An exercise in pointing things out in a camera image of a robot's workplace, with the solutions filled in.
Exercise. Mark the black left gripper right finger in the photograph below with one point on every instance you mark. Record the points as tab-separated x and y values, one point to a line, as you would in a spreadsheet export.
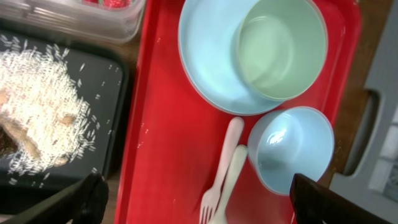
316	204

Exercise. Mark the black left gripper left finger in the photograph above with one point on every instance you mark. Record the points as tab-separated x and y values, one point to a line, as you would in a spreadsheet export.
82	202

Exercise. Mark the light blue bowl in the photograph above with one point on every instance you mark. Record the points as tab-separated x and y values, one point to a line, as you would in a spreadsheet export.
283	143

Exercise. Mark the green bowl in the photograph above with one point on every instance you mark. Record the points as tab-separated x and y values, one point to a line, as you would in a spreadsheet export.
281	47

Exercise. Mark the red snack wrapper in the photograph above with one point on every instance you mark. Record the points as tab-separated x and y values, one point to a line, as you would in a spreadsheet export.
110	3

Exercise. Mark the grey dishwasher rack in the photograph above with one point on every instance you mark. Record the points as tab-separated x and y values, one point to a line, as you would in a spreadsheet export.
369	177

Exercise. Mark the rice and food scraps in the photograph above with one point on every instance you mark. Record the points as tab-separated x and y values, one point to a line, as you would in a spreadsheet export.
43	109

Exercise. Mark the white plastic spoon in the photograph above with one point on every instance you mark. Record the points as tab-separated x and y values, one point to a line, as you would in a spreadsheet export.
234	170

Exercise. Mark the pink plastic fork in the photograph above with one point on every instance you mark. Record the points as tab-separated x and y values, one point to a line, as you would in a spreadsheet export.
211	197

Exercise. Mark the red plastic tray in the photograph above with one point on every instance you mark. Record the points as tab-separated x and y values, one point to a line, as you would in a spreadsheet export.
174	136

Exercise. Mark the black tray bin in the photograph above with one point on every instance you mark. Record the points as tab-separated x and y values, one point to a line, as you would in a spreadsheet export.
102	93

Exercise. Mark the clear plastic bin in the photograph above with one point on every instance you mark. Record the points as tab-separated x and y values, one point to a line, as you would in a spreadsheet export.
78	18

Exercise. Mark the light blue plate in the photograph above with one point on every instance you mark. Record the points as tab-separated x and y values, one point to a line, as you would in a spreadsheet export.
207	34

